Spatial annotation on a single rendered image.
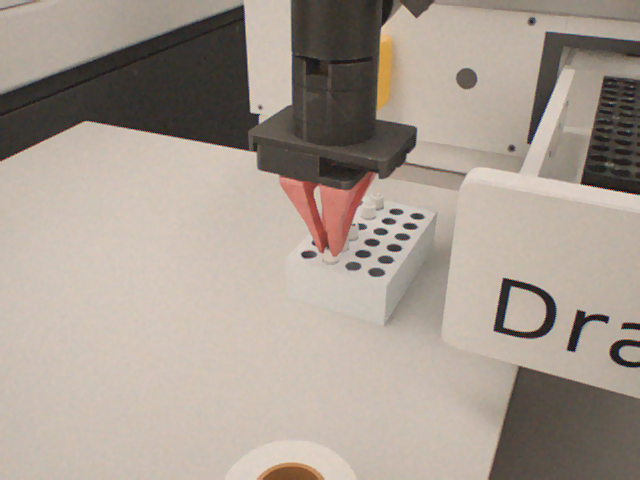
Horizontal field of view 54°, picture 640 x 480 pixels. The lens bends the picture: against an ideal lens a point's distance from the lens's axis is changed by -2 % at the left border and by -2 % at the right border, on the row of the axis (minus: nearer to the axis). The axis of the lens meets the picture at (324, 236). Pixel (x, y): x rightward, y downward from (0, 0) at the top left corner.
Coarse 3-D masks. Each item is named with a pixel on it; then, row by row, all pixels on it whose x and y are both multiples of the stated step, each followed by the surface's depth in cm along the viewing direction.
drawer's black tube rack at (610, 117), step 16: (608, 80) 56; (624, 80) 55; (608, 96) 51; (624, 96) 51; (608, 112) 49; (624, 112) 48; (592, 128) 53; (608, 128) 45; (624, 128) 45; (592, 144) 43; (608, 144) 42; (624, 144) 44; (592, 160) 40; (608, 160) 40; (624, 160) 41
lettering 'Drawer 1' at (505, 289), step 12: (504, 288) 34; (528, 288) 33; (540, 288) 33; (504, 300) 34; (552, 300) 33; (504, 312) 34; (552, 312) 33; (552, 324) 33; (576, 324) 33; (624, 324) 32; (636, 324) 31; (516, 336) 35; (528, 336) 34; (540, 336) 34; (576, 336) 33; (612, 348) 33; (624, 360) 33
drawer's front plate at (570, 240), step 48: (480, 192) 32; (528, 192) 31; (576, 192) 30; (624, 192) 30; (480, 240) 33; (528, 240) 32; (576, 240) 31; (624, 240) 30; (480, 288) 34; (576, 288) 32; (624, 288) 31; (480, 336) 36; (624, 336) 32; (624, 384) 33
